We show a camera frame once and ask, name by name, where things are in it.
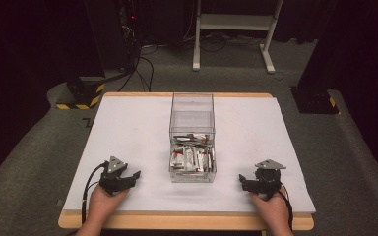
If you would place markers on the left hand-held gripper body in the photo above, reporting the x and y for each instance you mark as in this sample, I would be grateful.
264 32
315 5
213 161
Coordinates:
112 173

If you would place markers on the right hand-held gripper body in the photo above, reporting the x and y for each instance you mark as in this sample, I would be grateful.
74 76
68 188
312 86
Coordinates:
267 177

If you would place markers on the pile of white red packets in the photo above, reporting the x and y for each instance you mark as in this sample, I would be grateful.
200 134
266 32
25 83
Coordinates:
192 158

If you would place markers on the clear plastic drawer box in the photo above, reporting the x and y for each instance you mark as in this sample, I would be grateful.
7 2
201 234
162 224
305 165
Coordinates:
192 113

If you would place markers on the person's left hand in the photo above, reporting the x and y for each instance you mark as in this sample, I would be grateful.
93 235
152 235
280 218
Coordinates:
102 205

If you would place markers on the person's right hand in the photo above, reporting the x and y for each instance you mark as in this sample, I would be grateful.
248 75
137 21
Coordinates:
273 211

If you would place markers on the white table mat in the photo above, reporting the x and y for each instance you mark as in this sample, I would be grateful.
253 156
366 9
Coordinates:
134 137

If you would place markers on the black floor tape mark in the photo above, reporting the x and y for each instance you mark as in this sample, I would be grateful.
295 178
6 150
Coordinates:
88 123

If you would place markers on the wooden table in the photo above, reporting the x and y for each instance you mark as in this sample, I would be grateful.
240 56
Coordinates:
180 222

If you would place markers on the black yellow striped stand base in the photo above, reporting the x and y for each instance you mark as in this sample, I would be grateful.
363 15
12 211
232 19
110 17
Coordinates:
83 95

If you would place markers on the dark curtain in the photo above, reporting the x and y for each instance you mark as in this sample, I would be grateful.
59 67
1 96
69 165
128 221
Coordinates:
29 65
357 49

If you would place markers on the dark equipment rack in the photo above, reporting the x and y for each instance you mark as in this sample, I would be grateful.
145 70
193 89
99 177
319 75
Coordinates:
129 29

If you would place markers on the white metal stand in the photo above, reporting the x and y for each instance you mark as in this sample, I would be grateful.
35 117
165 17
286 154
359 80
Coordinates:
233 22

